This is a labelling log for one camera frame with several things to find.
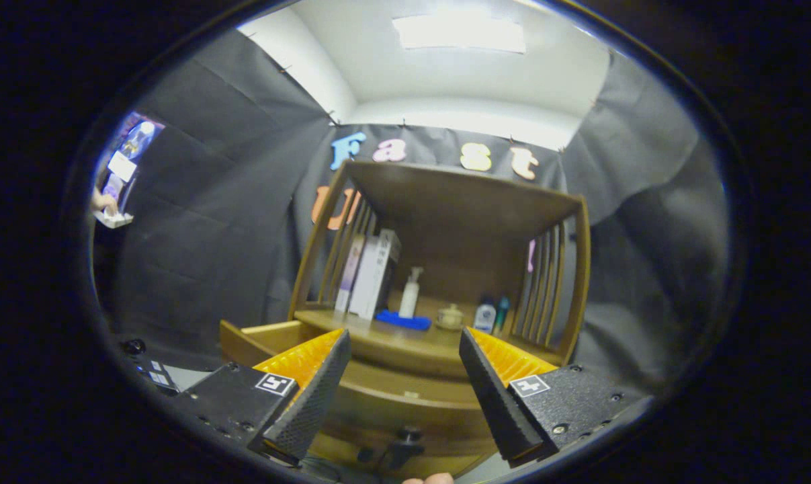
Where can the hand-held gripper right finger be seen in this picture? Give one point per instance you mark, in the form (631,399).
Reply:
(492,403)

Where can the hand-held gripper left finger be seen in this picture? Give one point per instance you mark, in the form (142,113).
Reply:
(311,403)

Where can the wooden drawer with black knob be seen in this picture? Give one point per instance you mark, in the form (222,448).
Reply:
(405,410)

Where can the wooden countertop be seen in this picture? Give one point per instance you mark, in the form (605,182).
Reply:
(412,341)

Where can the wooden cabinet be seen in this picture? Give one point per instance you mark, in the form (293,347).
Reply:
(472,222)

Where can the white lotion bottle blue cap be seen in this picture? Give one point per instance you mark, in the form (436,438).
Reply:
(484,319)

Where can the teal bottle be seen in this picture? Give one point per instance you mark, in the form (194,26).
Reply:
(501,312)

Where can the beige ceramic lidded cup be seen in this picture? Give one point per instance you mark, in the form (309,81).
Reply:
(449,318)

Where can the blue folded cloth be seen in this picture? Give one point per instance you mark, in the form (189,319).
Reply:
(402,320)

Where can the thin purple book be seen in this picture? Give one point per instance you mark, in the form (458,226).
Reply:
(348,275)

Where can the white spray bottle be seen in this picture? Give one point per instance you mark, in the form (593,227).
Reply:
(409,299)

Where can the thick white book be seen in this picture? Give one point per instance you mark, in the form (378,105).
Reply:
(373,275)

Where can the black device with stickers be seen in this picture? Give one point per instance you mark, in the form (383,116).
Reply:
(158,376)

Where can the black round knob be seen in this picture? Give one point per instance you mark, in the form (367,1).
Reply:
(134,346)

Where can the black backdrop cloth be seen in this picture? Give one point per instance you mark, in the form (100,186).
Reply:
(210,235)

